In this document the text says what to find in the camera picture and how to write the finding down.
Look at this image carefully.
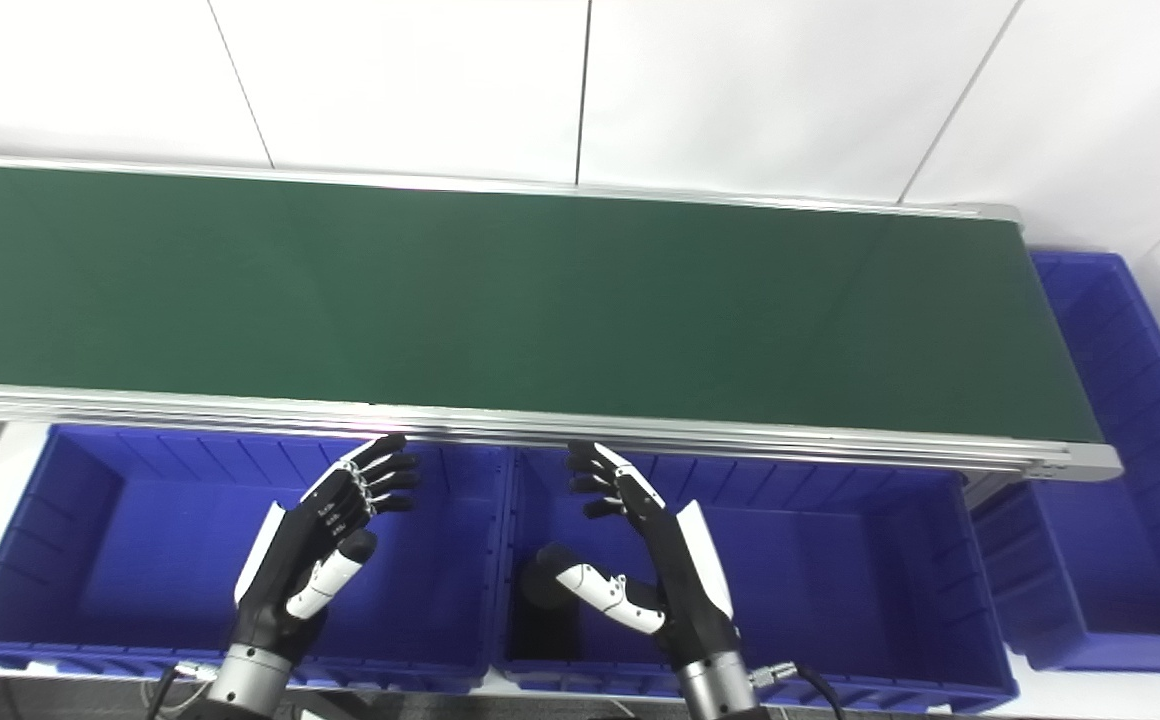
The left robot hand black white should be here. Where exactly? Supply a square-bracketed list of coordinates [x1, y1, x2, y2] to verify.
[233, 433, 421, 663]

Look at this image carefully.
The green conveyor belt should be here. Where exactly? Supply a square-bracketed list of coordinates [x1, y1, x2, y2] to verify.
[0, 163, 1106, 446]
[0, 153, 1124, 483]

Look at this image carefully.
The blue plastic bin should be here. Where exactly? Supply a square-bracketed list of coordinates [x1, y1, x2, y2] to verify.
[490, 445, 1019, 713]
[0, 423, 513, 696]
[970, 250, 1160, 673]

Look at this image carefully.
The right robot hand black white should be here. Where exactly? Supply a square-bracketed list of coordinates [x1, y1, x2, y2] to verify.
[538, 441, 741, 673]

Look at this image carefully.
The black cylinder part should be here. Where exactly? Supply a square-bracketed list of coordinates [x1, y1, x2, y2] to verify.
[518, 560, 586, 663]

